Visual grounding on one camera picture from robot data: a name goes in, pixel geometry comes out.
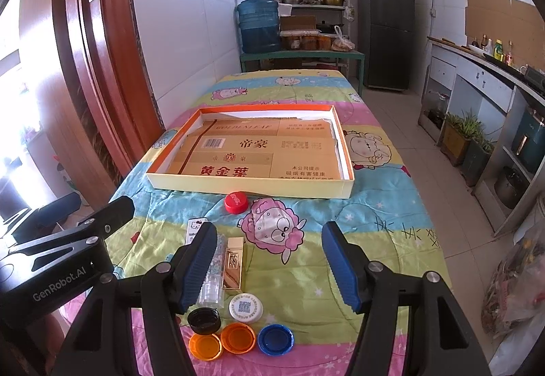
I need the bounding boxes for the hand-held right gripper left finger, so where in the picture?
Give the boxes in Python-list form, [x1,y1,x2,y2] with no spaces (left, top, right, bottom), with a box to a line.
[51,223,219,376]

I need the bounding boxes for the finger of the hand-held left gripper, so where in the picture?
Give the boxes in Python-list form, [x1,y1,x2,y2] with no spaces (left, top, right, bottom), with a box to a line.
[9,196,136,269]

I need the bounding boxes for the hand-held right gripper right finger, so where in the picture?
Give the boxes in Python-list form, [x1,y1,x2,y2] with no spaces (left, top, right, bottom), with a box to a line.
[321,221,490,376]

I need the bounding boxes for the clear glitter lighter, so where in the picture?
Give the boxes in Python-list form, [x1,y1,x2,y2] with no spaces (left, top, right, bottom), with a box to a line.
[198,233,226,309]

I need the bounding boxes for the gold lighter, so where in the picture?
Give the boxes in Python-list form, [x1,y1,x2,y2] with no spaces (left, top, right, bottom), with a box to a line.
[221,237,244,289]

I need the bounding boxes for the white cartoon cat lighter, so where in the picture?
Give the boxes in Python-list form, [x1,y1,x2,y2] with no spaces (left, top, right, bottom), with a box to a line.
[186,217,209,246]

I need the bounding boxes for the white bottle cap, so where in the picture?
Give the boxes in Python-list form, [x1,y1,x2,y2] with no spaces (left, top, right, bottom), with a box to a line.
[229,296,264,323]

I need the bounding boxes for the red bottle cap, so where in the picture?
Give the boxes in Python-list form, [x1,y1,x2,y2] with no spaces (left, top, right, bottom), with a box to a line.
[224,191,252,215]

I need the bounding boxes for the yellow-orange bottle cap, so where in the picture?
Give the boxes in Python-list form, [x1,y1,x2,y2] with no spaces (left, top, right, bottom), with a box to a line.
[188,333,224,361]

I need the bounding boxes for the orange bottle cap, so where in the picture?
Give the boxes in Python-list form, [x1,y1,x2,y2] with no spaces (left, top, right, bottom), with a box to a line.
[220,322,257,353]

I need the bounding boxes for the blue bottle cap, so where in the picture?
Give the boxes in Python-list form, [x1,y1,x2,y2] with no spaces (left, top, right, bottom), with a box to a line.
[256,324,294,355]

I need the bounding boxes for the shallow yellow orange cardboard box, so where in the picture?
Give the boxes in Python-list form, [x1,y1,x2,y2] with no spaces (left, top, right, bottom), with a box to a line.
[146,103,355,200]

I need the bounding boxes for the black bottle cap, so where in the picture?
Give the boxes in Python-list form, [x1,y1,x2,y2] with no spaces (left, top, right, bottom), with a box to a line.
[187,308,222,335]

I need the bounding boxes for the printed cartoon blanket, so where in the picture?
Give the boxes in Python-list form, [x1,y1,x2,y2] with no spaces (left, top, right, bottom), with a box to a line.
[64,69,454,376]

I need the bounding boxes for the black chair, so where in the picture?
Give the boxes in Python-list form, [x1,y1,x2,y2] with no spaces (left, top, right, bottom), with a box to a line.
[0,165,82,242]

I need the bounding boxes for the printed brown cardboard liner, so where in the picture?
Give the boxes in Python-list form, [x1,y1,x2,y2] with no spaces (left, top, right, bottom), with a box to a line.
[164,117,343,180]

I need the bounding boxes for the potted plant in brown planter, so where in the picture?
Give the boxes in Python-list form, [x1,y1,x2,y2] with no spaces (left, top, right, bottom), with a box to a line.
[440,112,480,166]

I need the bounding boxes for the pile of plastic bags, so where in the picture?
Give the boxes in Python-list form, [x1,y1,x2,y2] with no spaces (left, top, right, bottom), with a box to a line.
[481,231,545,338]

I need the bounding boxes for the steel pot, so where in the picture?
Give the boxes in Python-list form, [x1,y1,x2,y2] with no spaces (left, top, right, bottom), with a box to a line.
[494,166,529,208]

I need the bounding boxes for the green table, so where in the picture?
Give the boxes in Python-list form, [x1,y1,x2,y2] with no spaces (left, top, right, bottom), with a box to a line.
[239,50,366,97]

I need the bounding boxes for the plastic bag of food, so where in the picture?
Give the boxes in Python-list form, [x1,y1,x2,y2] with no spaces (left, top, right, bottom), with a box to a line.
[331,26,355,52]

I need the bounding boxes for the teal air fryer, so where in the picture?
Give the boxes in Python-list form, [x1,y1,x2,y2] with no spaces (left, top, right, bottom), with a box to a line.
[511,105,545,172]

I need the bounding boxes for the row of food containers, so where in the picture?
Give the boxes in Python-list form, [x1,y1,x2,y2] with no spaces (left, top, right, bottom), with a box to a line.
[281,31,333,50]

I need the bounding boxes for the blue water jug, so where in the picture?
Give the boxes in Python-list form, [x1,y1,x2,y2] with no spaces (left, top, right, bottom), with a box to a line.
[236,0,280,54]

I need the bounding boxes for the white kitchen counter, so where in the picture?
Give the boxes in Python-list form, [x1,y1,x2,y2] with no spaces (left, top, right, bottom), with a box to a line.
[426,37,545,236]

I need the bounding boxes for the grey refrigerator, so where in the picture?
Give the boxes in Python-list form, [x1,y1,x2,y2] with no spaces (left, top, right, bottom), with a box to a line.
[357,0,416,91]

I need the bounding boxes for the brown cardboard box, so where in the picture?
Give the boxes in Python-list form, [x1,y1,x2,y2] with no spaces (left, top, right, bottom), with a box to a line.
[280,15,318,32]

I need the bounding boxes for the black gas stove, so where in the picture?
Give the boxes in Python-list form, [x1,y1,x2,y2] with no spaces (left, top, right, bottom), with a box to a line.
[526,65,545,89]

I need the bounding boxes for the red-brown wooden door frame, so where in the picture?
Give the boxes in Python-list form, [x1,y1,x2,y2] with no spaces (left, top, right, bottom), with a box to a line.
[51,0,167,189]

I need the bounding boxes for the cardboard sheet on wall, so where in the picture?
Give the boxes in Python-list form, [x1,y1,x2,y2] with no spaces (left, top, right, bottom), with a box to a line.
[466,0,545,65]

